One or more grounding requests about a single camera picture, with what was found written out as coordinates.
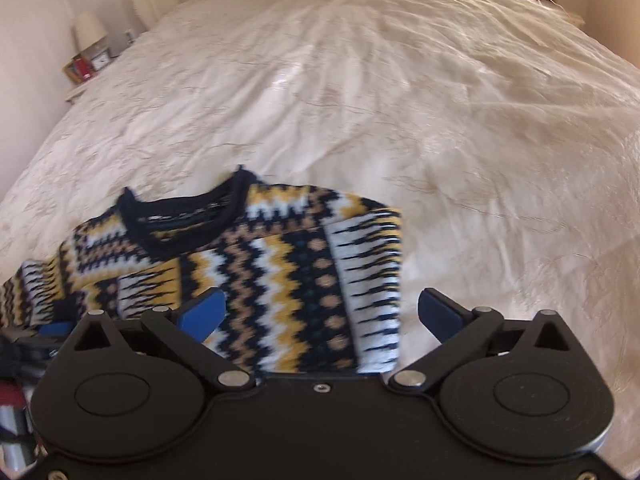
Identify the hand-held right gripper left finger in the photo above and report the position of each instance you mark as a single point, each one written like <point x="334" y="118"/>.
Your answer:
<point x="206" y="312"/>

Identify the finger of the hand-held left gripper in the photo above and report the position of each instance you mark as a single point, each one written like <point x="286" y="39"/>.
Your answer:
<point x="52" y="329"/>

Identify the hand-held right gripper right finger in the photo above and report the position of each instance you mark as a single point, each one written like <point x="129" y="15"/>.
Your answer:
<point x="440" y="314"/>

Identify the navy yellow patterned knit sweater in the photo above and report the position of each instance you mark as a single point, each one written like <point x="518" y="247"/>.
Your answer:
<point x="280" y="280"/>

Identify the cream embroidered bedspread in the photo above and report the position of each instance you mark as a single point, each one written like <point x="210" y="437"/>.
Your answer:
<point x="380" y="110"/>

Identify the small bedside clock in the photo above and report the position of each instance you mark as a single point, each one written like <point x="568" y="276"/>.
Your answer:
<point x="102" y="61"/>

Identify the white table lamp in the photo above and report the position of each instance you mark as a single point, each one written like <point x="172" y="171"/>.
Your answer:
<point x="90" y="27"/>

